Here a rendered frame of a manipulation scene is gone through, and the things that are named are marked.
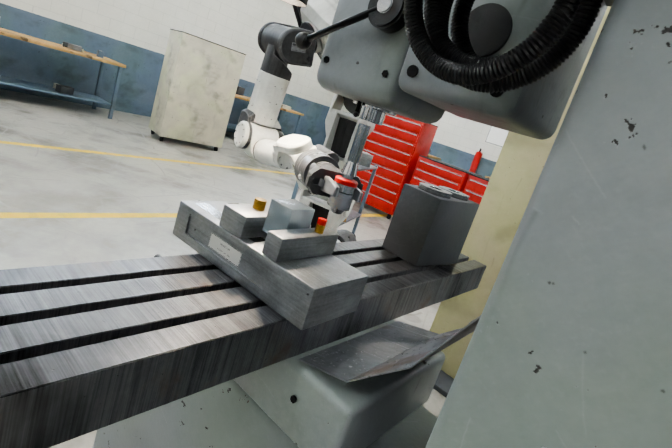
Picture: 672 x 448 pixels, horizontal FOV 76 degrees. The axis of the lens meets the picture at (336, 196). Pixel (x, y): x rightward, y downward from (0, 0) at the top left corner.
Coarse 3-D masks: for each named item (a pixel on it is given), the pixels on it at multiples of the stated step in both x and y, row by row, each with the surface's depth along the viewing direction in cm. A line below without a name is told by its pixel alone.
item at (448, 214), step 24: (408, 192) 113; (432, 192) 110; (456, 192) 123; (408, 216) 112; (432, 216) 108; (456, 216) 115; (384, 240) 117; (408, 240) 112; (432, 240) 111; (456, 240) 120; (432, 264) 116
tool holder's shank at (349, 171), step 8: (360, 128) 82; (368, 128) 82; (360, 136) 82; (352, 144) 84; (360, 144) 83; (352, 152) 83; (360, 152) 83; (352, 160) 83; (344, 168) 84; (352, 168) 84; (344, 176) 84; (352, 176) 84
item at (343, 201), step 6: (342, 186) 83; (348, 186) 83; (342, 192) 83; (348, 192) 84; (354, 192) 85; (330, 198) 85; (336, 198) 84; (342, 198) 84; (348, 198) 84; (330, 204) 85; (336, 204) 84; (342, 204) 84; (348, 204) 85; (342, 210) 84; (348, 210) 86
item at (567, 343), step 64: (640, 0) 37; (640, 64) 37; (576, 128) 40; (640, 128) 37; (576, 192) 40; (640, 192) 37; (512, 256) 43; (576, 256) 39; (640, 256) 36; (512, 320) 43; (576, 320) 39; (640, 320) 36; (512, 384) 42; (576, 384) 39; (640, 384) 36
